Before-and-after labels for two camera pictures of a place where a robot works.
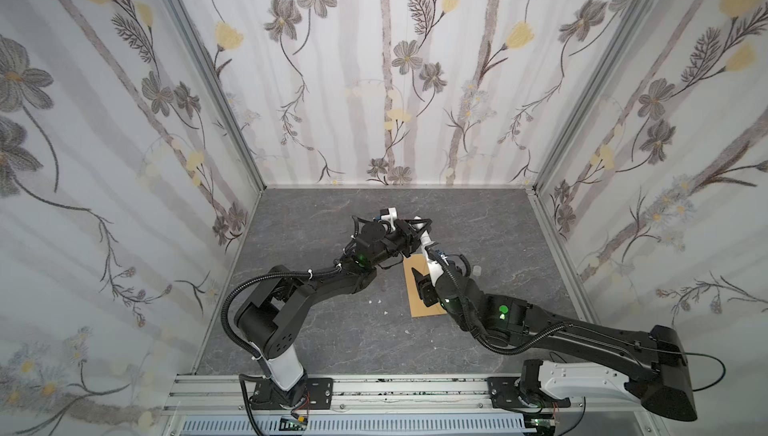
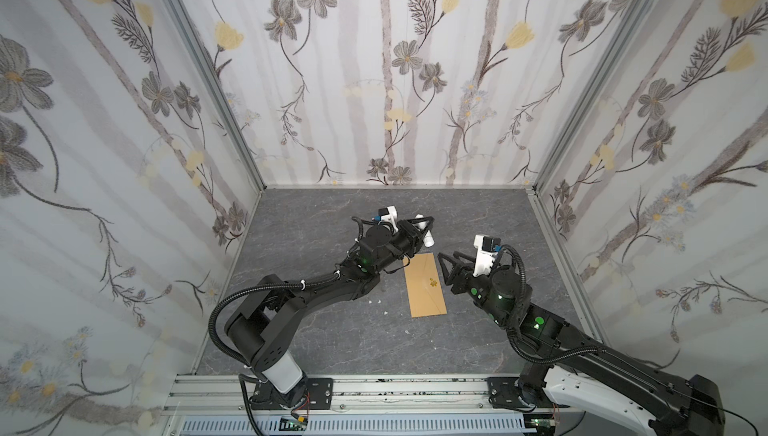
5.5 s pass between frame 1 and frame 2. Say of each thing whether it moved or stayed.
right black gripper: moved
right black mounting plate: stayed
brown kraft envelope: stayed
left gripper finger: stayed
